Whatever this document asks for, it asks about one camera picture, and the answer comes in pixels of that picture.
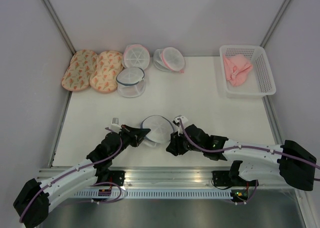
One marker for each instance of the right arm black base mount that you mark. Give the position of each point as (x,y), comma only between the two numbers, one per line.
(223,179)

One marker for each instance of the left aluminium corner post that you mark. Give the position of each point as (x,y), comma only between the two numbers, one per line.
(58,24)

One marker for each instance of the pink-trimmed mesh bag upright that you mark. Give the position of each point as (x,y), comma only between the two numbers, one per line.
(136,55)

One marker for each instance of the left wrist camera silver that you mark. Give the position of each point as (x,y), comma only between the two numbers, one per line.
(115,126)

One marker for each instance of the pink-trimmed mesh bag tilted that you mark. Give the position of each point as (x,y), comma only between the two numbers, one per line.
(169,60)

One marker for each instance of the right aluminium corner post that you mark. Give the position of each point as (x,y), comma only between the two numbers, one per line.
(279,15)

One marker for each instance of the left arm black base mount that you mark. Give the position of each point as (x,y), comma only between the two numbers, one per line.
(115,176)

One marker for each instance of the left floral bra pad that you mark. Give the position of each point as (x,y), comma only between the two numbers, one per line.
(81,67)

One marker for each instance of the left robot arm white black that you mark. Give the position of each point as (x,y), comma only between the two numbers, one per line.
(38,198)

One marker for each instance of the blue-trimmed mesh laundry bag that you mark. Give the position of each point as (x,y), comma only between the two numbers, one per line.
(160,130)

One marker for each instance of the white slotted cable duct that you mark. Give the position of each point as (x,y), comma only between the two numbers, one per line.
(96,193)

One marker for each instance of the floral bra pad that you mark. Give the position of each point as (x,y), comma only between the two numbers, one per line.
(81,67)
(109,65)

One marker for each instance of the white perforated plastic basket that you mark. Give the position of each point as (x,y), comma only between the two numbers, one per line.
(260,81)

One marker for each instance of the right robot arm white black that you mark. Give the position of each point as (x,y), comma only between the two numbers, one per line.
(289,163)

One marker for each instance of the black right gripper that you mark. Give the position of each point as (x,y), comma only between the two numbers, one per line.
(174,146)

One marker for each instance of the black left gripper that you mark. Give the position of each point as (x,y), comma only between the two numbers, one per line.
(136,135)

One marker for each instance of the right floral bra pad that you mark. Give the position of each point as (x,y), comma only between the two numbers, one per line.
(109,65)

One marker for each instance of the pink bra in basket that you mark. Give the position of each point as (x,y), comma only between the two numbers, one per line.
(236,69)

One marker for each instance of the aluminium front rail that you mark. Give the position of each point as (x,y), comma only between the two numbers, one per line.
(165,177)

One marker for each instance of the aluminium corner post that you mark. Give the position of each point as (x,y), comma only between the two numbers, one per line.
(279,15)
(58,24)

